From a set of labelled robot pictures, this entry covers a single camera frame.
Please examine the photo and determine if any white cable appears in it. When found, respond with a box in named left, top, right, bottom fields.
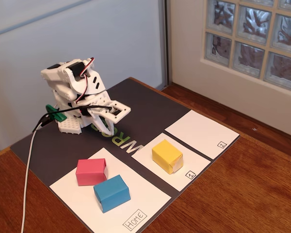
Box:
left=19, top=122, right=44, bottom=233

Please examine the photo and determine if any red white servo wire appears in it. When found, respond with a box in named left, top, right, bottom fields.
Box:
left=74, top=57, right=96, bottom=104

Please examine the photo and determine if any dark grey mat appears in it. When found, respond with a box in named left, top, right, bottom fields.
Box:
left=10, top=77, right=241, bottom=233

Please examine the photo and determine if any glass block window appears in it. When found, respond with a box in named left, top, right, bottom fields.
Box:
left=201, top=0, right=291, bottom=94

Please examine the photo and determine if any yellow paper box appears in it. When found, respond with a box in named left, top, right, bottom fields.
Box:
left=151, top=139, right=184, bottom=175

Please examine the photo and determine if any red paper box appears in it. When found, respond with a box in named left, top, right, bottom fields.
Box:
left=75, top=158, right=109, bottom=186

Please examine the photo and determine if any green clamp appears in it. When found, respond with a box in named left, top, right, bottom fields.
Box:
left=45, top=103, right=67, bottom=122

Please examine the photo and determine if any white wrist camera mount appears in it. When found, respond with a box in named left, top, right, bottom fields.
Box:
left=106, top=99, right=132, bottom=122

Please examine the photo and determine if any white sheet marked home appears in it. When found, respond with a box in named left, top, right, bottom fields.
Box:
left=49, top=147, right=172, bottom=233

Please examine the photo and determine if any black cable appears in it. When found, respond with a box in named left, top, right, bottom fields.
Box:
left=32, top=103, right=113, bottom=133

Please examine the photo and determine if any blue paper box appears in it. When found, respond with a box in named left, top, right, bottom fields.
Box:
left=93, top=174, right=131, bottom=214

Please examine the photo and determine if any grey metal door frame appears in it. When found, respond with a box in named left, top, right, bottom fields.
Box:
left=158, top=0, right=172, bottom=88

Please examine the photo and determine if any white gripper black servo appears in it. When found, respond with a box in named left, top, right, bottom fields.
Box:
left=79, top=93, right=114, bottom=136

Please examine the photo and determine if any white sheet marked 2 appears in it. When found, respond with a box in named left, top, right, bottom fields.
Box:
left=164, top=109, right=241, bottom=160

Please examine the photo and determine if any white sheet marked 1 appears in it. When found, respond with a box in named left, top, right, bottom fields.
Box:
left=131, top=132, right=211, bottom=192

